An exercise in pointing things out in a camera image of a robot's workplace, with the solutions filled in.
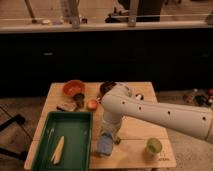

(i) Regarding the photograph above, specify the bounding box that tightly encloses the blue sponge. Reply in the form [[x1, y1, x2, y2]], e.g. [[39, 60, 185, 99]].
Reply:
[[96, 133, 113, 156]]

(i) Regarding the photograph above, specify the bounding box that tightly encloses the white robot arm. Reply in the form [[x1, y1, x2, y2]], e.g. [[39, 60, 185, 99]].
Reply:
[[101, 84, 213, 144]]

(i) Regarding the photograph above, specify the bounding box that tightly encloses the dark brown bowl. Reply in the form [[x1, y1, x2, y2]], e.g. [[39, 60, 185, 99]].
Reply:
[[100, 81, 116, 96]]

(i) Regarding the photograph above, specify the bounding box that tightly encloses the white paper cup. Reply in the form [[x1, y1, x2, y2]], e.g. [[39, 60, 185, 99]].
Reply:
[[96, 152, 111, 158]]

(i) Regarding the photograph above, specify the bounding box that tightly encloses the small dark cup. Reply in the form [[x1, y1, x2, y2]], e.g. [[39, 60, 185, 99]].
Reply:
[[74, 93, 85, 108]]

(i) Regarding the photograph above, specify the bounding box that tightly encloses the brown flat item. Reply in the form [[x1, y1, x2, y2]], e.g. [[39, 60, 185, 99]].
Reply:
[[56, 102, 76, 112]]

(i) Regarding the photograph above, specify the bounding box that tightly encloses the green plastic tray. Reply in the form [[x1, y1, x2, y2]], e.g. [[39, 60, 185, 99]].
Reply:
[[31, 111, 93, 171]]

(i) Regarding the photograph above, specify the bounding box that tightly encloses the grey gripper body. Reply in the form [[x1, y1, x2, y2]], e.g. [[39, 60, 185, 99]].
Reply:
[[101, 121, 121, 140]]

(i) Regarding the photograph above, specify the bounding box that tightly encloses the yellow banana piece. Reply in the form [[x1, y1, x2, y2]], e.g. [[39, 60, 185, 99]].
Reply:
[[51, 136, 65, 165]]

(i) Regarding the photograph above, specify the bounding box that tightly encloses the small black white object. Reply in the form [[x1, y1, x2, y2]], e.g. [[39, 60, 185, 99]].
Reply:
[[136, 94, 144, 100]]

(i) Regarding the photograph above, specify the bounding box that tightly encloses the clear utensil in tray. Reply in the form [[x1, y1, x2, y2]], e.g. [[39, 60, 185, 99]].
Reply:
[[45, 128, 54, 153]]

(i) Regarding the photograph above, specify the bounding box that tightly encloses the green plastic cup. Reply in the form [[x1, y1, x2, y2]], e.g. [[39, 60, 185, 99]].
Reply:
[[146, 138, 162, 155]]

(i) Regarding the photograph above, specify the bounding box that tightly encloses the orange bowl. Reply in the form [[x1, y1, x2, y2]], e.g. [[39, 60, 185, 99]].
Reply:
[[63, 80, 85, 97]]

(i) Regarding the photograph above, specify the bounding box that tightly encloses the orange fruit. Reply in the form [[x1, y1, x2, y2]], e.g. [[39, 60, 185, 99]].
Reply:
[[87, 99, 98, 111]]

